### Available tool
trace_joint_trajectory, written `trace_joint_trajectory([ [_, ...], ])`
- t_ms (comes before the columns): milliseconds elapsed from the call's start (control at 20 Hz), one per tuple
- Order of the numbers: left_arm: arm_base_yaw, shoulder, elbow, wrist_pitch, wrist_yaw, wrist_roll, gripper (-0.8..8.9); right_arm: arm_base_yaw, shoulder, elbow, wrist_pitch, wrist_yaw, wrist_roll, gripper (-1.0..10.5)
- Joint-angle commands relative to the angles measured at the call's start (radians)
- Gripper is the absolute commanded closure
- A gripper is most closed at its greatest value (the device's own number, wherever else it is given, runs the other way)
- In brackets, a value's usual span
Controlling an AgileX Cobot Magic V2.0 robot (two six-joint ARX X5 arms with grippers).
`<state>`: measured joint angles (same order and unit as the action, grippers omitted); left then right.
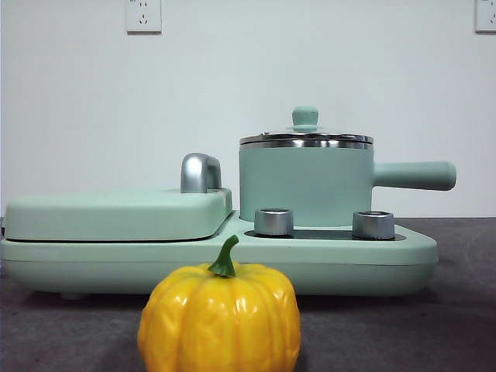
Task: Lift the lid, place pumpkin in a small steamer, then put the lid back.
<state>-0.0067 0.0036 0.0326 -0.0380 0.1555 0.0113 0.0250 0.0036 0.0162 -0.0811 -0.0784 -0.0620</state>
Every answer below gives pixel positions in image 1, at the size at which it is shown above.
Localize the glass lid with green knob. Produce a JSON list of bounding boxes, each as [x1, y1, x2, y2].
[[239, 105, 374, 150]]

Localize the yellow pumpkin with green stem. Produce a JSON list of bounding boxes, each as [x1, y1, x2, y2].
[[137, 234, 302, 372]]

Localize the mint green cooker base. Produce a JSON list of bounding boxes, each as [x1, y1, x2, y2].
[[0, 210, 439, 301]]

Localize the white wall socket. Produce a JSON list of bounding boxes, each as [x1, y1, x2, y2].
[[126, 0, 163, 34], [474, 0, 496, 34]]

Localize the silver control knob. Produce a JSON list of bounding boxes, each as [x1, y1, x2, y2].
[[253, 208, 295, 237], [352, 210, 396, 239]]

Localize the mint green pot with handle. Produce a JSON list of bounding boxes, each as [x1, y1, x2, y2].
[[238, 136, 457, 229]]

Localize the silver grill cover handle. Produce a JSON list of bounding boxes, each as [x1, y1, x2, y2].
[[180, 153, 223, 194]]

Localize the black control panel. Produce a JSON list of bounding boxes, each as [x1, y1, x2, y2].
[[244, 229, 397, 240]]

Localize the mint green hinged grill cover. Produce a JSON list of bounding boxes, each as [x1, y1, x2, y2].
[[3, 187, 234, 243]]

